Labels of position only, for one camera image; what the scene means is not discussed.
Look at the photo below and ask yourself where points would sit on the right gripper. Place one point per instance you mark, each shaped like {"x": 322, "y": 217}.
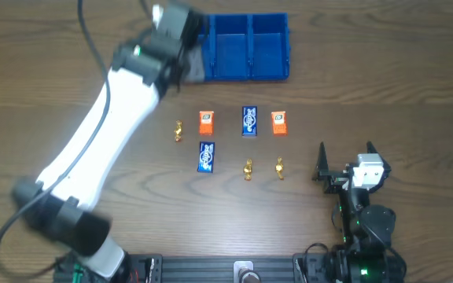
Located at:
{"x": 338, "y": 181}

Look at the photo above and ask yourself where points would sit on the gold candy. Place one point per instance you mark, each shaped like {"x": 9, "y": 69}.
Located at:
{"x": 247, "y": 169}
{"x": 178, "y": 131}
{"x": 279, "y": 168}

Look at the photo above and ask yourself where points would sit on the blue candy pack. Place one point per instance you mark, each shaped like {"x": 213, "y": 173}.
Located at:
{"x": 249, "y": 121}
{"x": 206, "y": 157}

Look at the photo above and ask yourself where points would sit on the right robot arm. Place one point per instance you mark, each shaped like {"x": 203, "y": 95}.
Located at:
{"x": 376, "y": 224}

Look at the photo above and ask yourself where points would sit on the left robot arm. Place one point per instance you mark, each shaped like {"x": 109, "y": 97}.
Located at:
{"x": 120, "y": 110}

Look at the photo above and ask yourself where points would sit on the blue tray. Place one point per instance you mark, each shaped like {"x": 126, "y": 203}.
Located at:
{"x": 230, "y": 55}

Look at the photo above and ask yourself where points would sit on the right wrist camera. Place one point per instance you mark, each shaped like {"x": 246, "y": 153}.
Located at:
{"x": 368, "y": 170}

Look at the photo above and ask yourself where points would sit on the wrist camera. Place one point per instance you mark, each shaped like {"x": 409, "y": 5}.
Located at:
{"x": 368, "y": 170}
{"x": 195, "y": 67}

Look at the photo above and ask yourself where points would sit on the mounting rail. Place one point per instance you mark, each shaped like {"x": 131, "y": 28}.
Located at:
{"x": 211, "y": 269}

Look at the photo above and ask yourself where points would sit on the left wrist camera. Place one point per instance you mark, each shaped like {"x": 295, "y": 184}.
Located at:
{"x": 195, "y": 67}

